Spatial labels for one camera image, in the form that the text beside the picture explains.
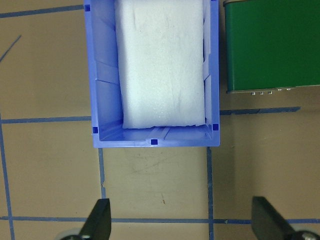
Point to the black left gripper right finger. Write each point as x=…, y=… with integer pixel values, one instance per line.
x=268, y=224

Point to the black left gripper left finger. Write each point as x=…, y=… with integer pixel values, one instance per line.
x=98, y=225

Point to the green conveyor belt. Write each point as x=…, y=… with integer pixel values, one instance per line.
x=272, y=44

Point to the white foam bin liner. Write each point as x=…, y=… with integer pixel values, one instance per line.
x=160, y=62

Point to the blue left plastic bin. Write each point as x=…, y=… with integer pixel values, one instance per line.
x=105, y=91

